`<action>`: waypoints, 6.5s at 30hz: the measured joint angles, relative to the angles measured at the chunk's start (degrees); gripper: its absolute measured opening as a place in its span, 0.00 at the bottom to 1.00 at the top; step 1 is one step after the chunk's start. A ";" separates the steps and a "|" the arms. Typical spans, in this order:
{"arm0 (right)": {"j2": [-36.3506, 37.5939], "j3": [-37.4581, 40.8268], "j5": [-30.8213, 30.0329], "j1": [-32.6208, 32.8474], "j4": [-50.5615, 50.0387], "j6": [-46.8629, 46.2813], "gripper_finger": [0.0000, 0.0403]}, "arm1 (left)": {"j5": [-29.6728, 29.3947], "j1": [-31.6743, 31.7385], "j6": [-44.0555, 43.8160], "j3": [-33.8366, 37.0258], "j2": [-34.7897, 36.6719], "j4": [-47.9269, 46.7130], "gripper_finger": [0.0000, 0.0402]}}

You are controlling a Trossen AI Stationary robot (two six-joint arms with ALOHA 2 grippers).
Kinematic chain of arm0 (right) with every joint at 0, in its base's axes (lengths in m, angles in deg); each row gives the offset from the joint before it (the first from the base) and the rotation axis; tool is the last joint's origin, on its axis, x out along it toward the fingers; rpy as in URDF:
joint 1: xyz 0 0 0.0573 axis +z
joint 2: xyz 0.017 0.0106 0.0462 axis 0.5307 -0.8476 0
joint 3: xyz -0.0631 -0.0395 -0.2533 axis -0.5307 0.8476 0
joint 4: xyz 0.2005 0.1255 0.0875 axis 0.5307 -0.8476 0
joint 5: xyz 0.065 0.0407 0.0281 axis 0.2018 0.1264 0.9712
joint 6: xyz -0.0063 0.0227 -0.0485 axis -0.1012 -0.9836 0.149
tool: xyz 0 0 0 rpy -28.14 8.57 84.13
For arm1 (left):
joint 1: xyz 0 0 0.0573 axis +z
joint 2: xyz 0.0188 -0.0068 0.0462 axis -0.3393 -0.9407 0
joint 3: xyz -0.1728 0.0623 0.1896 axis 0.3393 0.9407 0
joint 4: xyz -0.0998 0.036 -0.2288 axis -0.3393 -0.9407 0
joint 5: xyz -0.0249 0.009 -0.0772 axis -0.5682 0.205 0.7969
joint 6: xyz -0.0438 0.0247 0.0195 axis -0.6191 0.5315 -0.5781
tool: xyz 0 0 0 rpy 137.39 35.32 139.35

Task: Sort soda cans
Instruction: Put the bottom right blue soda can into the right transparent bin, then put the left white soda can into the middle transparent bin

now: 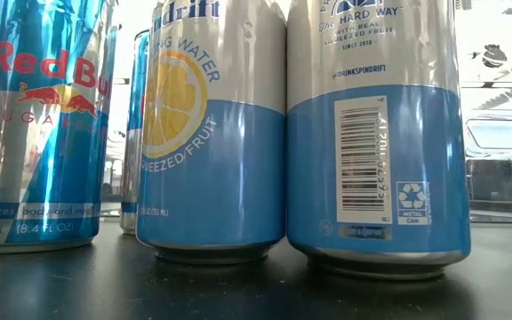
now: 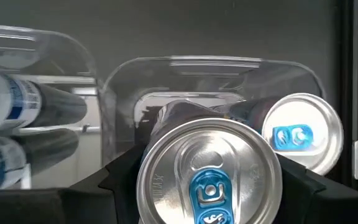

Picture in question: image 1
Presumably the blue silver Spindrift can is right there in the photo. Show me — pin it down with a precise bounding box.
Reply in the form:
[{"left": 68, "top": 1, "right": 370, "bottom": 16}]
[
  {"left": 285, "top": 0, "right": 472, "bottom": 282},
  {"left": 134, "top": 0, "right": 289, "bottom": 265}
]

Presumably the blue silver Red Bull can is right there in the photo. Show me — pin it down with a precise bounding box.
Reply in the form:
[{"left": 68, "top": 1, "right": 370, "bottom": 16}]
[
  {"left": 119, "top": 28, "right": 152, "bottom": 236},
  {"left": 0, "top": 0, "right": 120, "bottom": 255}
]

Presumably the black room divider panel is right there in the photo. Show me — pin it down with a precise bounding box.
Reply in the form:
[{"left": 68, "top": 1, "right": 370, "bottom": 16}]
[{"left": 467, "top": 158, "right": 512, "bottom": 202}]

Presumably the clear plastic bin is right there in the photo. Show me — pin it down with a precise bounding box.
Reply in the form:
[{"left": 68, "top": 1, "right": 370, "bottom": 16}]
[{"left": 463, "top": 110, "right": 512, "bottom": 226}]

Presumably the black ceiling fixture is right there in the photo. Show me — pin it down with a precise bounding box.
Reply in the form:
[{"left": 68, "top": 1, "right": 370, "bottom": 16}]
[{"left": 481, "top": 43, "right": 509, "bottom": 68}]

